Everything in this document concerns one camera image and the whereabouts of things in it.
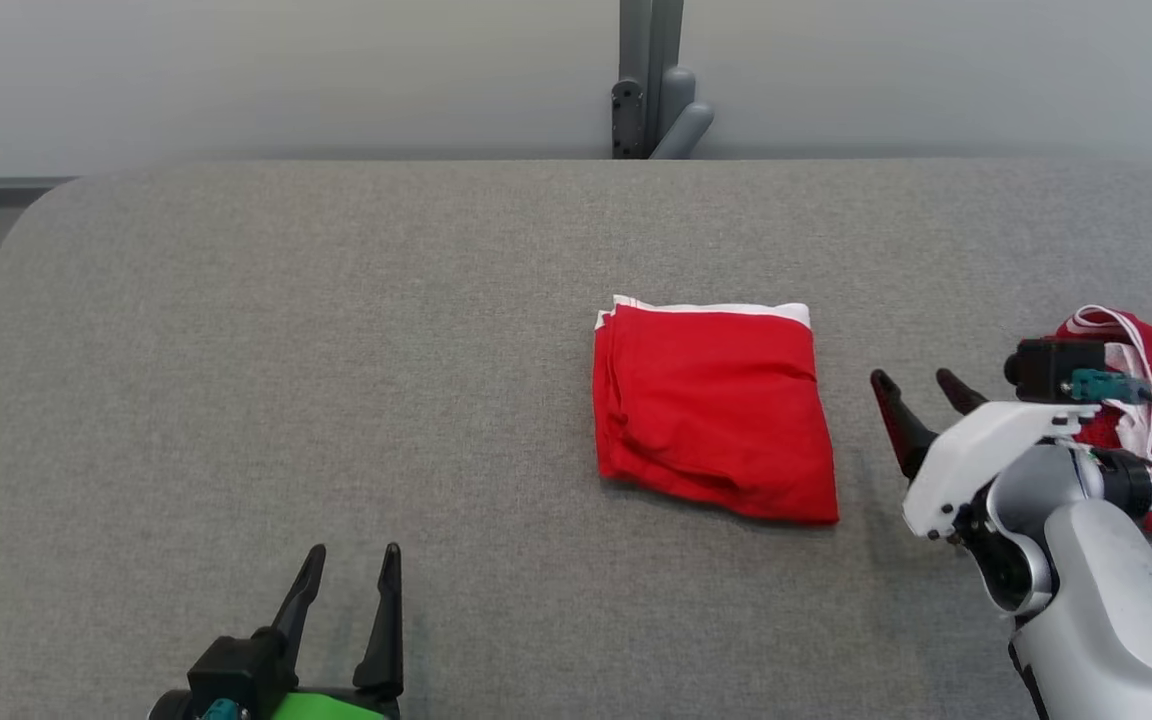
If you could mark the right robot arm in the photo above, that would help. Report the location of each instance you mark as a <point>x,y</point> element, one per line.
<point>1106,600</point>

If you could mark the teal left camera connector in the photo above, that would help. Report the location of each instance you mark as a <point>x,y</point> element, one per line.
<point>219,711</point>

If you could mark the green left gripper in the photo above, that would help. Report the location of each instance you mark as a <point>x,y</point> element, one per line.
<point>336,706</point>

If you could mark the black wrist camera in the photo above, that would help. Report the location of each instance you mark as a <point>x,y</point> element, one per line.
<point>236,665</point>
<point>1051,368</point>

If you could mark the teal right camera connector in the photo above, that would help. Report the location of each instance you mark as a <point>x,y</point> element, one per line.
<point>1106,387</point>

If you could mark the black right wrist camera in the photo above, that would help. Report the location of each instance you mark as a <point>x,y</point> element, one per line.
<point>1051,368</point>

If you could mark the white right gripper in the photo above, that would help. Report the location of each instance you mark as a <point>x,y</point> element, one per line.
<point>976,450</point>

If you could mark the teal camera connector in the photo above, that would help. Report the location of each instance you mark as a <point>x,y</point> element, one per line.
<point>219,711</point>
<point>1106,387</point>

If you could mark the grey metal post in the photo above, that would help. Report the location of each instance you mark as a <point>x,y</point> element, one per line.
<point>651,80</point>

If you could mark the red shorts white stripe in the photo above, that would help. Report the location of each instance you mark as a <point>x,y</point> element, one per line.
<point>716,410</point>

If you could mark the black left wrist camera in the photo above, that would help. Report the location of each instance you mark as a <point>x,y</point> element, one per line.
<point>236,665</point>

